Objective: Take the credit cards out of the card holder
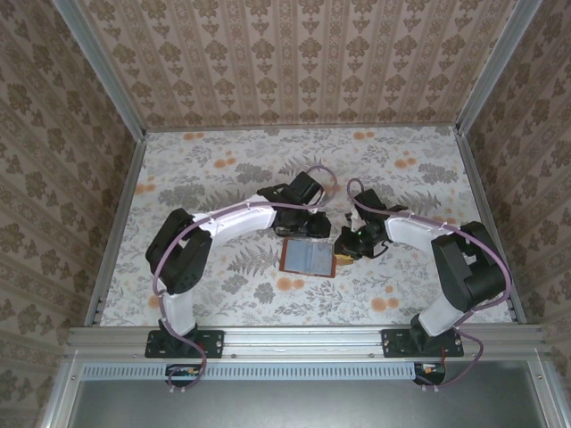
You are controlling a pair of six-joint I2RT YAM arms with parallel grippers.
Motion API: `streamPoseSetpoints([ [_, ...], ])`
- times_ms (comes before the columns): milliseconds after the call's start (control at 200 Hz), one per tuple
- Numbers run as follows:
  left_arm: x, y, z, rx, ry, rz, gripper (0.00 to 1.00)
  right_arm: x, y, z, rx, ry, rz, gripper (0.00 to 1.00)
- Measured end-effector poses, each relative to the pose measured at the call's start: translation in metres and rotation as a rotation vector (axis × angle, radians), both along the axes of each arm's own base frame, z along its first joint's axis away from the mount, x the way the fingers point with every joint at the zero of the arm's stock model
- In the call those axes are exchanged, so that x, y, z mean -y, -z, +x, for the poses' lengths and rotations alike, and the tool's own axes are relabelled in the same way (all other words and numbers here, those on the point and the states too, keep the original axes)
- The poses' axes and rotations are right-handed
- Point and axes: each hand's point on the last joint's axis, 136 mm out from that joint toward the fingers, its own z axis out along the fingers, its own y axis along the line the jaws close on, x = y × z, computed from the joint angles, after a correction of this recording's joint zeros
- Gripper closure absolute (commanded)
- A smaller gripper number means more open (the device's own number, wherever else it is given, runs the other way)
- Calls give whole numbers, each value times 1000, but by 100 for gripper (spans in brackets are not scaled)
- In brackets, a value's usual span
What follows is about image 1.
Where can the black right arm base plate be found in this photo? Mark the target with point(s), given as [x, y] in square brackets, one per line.
[390, 348]

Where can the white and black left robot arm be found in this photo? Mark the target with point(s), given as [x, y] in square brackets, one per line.
[241, 220]

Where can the aluminium corner post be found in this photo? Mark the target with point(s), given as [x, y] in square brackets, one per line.
[100, 67]
[497, 67]

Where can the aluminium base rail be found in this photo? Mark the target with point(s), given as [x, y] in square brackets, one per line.
[303, 341]

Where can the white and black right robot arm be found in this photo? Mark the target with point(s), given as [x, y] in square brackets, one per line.
[410, 232]

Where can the brown leather card holder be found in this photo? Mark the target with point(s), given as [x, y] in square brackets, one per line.
[296, 257]

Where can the grey metal panel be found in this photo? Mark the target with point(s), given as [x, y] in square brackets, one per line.
[303, 405]

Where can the black controller board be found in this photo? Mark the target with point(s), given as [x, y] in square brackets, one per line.
[430, 370]
[183, 372]

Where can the thin aluminium rail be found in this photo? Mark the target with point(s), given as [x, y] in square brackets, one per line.
[303, 128]

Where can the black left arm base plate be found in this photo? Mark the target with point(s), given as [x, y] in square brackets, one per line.
[213, 350]

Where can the aluminium side rail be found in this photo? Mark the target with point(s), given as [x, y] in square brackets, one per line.
[117, 227]
[488, 223]

